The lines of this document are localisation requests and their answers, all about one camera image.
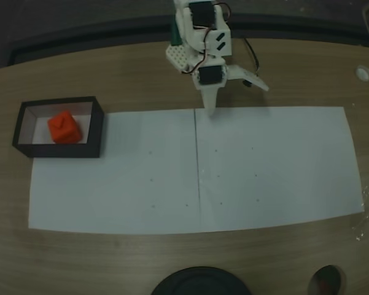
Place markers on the orange cube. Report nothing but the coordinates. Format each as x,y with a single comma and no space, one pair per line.
64,129

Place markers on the dark brown open box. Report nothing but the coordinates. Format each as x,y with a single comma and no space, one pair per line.
58,152

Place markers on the white paper sheet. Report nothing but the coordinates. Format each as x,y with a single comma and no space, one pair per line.
279,169
110,199

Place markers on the small white round cap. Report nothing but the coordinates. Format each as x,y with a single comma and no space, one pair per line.
363,73

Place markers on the black round stand base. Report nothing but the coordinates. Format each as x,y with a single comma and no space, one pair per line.
202,282

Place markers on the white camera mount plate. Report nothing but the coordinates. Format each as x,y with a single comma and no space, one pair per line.
248,77

